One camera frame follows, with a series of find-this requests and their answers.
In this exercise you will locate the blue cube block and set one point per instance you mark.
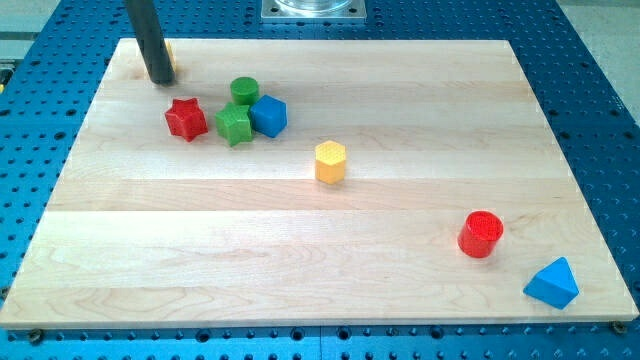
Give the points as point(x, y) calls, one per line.
point(268, 116)

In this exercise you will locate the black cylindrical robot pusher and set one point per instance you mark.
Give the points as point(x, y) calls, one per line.
point(151, 42)

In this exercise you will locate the blue perforated metal table plate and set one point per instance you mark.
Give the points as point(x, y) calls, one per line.
point(50, 92)

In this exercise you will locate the wooden board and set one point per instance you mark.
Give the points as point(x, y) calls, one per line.
point(147, 230)

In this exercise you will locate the yellow hexagon block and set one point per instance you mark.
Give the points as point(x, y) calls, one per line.
point(330, 162)

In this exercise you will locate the red star block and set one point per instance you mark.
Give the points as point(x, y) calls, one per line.
point(186, 119)

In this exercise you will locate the green star block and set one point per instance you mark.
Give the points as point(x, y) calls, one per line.
point(233, 123)

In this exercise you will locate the red cylinder block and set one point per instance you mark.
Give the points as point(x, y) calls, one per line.
point(480, 233)

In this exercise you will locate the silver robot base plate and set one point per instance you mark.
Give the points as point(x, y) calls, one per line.
point(299, 10)

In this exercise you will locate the yellow heart block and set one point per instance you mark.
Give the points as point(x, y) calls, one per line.
point(171, 55)

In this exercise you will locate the green cylinder block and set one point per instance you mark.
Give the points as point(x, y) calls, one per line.
point(245, 91)

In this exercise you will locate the blue triangle block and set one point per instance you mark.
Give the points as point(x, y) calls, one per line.
point(554, 284)

